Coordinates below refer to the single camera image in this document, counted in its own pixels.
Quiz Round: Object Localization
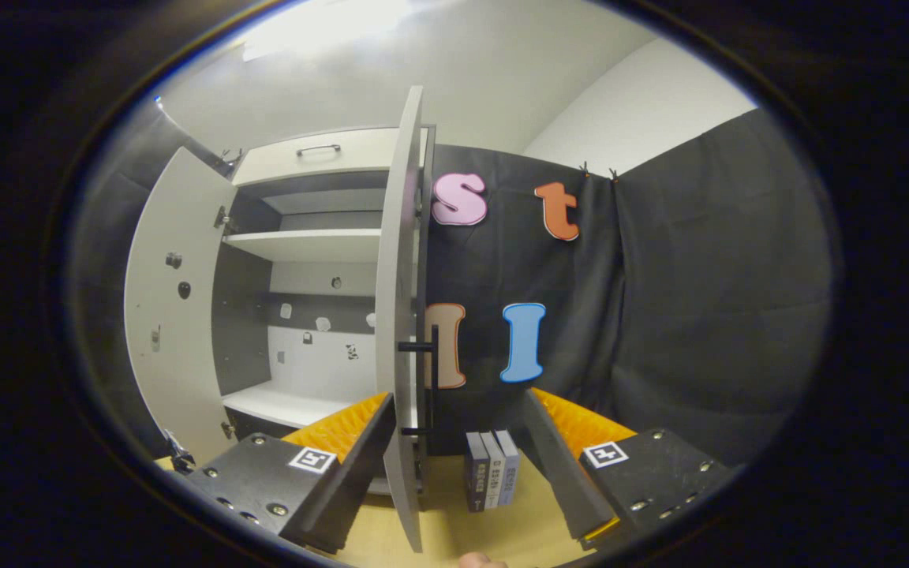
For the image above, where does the white cabinet shelf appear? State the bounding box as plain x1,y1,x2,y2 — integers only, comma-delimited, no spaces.
222,229,383,263

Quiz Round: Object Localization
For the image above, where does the white cabinet drawer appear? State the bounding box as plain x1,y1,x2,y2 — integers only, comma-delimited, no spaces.
231,126,428,188

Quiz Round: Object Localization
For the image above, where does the white cabinet door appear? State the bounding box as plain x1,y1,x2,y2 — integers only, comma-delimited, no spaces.
123,146,238,466
376,85,428,553

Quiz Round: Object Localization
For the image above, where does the white cabinet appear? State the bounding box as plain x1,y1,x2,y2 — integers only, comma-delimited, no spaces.
214,126,436,498

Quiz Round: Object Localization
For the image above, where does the dark blue book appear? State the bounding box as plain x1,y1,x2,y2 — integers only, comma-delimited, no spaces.
466,432,491,513

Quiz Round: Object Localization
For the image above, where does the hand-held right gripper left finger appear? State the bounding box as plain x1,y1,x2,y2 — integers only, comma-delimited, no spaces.
185,392,396,555

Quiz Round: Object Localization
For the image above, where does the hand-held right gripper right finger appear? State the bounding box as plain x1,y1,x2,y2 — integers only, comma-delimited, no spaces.
522,387,735,551

